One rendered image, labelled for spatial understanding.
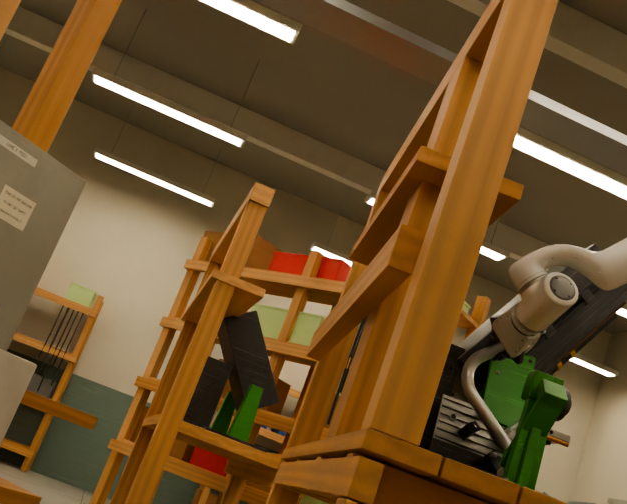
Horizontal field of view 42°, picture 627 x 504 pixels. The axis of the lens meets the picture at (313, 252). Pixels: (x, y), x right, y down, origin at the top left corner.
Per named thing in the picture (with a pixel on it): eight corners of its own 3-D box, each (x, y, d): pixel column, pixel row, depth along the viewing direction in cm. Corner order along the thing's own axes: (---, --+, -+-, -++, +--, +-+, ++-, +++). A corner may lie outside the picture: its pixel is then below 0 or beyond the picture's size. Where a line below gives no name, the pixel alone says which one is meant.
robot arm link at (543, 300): (507, 301, 189) (529, 336, 186) (535, 273, 178) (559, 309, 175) (534, 291, 193) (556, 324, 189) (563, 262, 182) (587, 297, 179)
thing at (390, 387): (309, 458, 281) (398, 206, 308) (419, 446, 138) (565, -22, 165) (285, 448, 281) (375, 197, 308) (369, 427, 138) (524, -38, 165)
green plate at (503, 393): (509, 441, 210) (522, 369, 221) (523, 432, 203) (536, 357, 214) (467, 425, 209) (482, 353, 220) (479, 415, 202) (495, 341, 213)
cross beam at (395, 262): (319, 361, 280) (328, 336, 283) (411, 274, 156) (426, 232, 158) (305, 356, 280) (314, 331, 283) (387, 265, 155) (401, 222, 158)
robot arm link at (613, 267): (623, 200, 186) (506, 261, 184) (666, 258, 180) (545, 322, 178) (614, 216, 195) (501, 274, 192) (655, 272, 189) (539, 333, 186)
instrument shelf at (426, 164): (419, 286, 271) (423, 275, 272) (520, 200, 184) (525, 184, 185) (348, 258, 270) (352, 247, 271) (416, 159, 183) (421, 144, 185)
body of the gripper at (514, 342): (552, 333, 191) (529, 353, 200) (528, 295, 194) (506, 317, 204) (528, 343, 187) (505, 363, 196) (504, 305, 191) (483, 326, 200)
